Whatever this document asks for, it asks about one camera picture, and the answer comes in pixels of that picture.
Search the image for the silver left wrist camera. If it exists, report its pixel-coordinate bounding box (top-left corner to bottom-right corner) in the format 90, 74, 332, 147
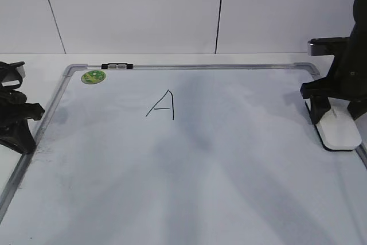
1, 61, 25, 83

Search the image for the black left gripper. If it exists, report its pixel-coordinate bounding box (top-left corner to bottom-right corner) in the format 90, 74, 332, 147
1, 84, 45, 154

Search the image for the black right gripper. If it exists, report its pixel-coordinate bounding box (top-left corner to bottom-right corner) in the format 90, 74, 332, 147
300, 24, 367, 125

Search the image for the white board eraser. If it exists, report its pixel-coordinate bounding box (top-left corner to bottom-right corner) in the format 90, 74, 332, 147
312, 98, 362, 151

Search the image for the round green magnet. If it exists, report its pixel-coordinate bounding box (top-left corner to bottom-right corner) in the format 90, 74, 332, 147
81, 70, 106, 85

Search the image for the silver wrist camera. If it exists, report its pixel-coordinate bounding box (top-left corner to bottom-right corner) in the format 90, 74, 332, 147
307, 37, 349, 56
1, 61, 25, 83

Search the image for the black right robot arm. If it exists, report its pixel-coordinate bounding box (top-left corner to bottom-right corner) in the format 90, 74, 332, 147
300, 0, 366, 124

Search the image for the white board with grey frame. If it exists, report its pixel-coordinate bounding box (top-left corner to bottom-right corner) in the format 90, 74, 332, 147
1, 63, 366, 244

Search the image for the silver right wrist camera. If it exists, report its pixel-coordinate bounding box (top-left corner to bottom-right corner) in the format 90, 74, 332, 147
307, 37, 349, 56

